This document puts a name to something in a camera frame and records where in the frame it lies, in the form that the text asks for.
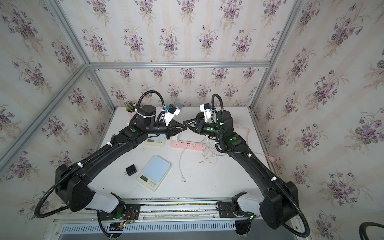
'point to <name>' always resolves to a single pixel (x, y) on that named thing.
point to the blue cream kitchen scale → (154, 172)
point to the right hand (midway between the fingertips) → (188, 125)
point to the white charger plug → (174, 139)
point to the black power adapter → (130, 170)
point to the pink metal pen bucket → (131, 114)
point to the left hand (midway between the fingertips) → (186, 126)
